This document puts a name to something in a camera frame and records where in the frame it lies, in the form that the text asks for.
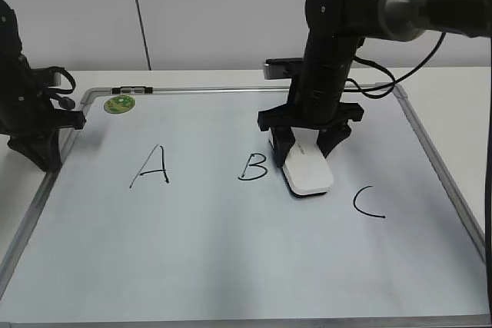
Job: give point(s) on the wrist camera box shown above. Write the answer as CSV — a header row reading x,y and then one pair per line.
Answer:
x,y
48,77
282,68

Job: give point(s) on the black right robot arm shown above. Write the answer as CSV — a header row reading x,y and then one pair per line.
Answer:
x,y
336,30

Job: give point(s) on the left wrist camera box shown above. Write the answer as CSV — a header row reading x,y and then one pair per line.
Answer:
x,y
48,77

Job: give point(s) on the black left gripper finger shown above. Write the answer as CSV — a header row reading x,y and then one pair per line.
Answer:
x,y
42,149

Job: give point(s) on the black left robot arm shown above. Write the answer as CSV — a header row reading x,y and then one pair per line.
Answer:
x,y
11,46

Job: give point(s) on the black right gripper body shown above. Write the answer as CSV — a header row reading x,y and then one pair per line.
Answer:
x,y
323,111

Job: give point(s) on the white whiteboard eraser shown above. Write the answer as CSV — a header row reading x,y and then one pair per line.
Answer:
x,y
306,170

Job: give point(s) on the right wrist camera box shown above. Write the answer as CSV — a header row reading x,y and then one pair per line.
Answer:
x,y
282,68

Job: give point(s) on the green round magnet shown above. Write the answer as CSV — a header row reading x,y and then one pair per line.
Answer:
x,y
119,104

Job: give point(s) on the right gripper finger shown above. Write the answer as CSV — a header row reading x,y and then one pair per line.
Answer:
x,y
328,139
282,140

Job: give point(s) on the whiteboard with grey frame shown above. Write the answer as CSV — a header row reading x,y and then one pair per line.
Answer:
x,y
175,210

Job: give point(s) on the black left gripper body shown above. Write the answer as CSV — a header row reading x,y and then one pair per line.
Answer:
x,y
28,108

